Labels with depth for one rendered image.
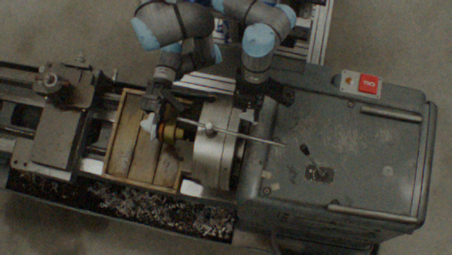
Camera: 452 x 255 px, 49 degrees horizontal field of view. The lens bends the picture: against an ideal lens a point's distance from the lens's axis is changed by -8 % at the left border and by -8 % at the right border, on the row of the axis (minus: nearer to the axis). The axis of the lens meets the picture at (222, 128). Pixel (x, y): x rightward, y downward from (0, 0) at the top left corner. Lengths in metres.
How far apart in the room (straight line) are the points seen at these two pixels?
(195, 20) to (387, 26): 1.86
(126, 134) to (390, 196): 1.02
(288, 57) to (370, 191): 1.39
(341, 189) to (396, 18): 1.89
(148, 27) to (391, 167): 0.84
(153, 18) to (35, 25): 1.95
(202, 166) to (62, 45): 1.85
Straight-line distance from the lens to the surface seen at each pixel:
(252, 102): 1.45
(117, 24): 3.30
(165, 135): 1.80
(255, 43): 1.28
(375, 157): 1.65
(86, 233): 2.97
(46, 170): 2.09
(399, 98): 1.73
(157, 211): 2.29
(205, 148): 1.66
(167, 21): 1.60
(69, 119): 2.06
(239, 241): 2.29
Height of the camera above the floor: 2.82
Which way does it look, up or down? 73 degrees down
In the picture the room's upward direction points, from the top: 11 degrees counter-clockwise
